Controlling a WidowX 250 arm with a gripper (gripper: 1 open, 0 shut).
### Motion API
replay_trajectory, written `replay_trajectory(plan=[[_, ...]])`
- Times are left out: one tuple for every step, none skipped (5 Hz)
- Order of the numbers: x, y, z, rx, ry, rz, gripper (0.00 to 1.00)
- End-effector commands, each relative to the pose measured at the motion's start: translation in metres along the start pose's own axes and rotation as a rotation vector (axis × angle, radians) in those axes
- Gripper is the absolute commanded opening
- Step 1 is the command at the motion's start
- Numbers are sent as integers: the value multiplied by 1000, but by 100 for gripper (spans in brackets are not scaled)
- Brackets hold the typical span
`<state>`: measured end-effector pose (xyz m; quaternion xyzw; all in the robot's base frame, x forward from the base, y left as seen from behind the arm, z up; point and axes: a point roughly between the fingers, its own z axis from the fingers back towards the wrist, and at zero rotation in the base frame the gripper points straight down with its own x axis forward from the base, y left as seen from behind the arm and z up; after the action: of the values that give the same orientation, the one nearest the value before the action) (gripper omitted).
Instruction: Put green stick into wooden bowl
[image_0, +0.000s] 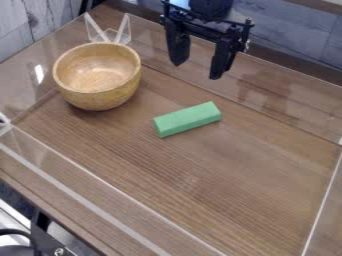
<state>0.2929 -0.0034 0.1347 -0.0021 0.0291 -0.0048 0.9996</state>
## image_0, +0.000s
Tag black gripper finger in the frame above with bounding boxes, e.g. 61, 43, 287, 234
209, 38, 237, 80
164, 20, 191, 66

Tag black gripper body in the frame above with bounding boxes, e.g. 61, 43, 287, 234
159, 0, 256, 53

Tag green rectangular stick block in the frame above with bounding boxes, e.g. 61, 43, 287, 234
153, 101, 221, 138

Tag wooden bowl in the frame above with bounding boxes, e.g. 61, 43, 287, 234
52, 42, 141, 111

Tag clear acrylic tray walls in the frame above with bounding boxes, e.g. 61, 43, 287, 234
0, 18, 342, 256

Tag black table leg bracket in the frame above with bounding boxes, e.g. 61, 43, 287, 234
30, 210, 77, 256

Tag black cable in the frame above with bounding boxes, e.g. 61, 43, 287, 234
0, 228, 33, 248

